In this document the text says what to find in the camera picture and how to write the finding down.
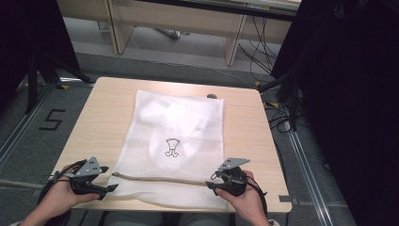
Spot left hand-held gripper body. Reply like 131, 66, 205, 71
70, 155, 108, 202

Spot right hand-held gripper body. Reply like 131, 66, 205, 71
215, 157, 251, 198

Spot white mesh laundry bag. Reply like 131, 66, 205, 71
107, 89, 230, 211

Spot person's right hand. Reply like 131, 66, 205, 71
215, 169, 268, 221

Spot person's left hand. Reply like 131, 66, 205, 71
40, 165, 102, 218

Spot white garment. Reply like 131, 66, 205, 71
138, 97, 218, 174

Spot black metal stand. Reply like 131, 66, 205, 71
24, 51, 96, 115
258, 67, 303, 132

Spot black curtain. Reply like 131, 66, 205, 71
0, 0, 81, 109
270, 0, 399, 226

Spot light wooden desk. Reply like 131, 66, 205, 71
56, 0, 303, 67

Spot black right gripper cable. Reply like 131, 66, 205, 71
246, 175, 269, 218

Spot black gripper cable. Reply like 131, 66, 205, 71
246, 175, 269, 218
38, 159, 88, 205

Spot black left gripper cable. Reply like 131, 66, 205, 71
38, 159, 88, 205

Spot metal floor rail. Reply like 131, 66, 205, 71
283, 121, 335, 226
0, 82, 58, 171

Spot black floor cable bundle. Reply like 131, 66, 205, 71
263, 99, 311, 134

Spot black hanging cables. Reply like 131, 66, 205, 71
237, 15, 283, 83

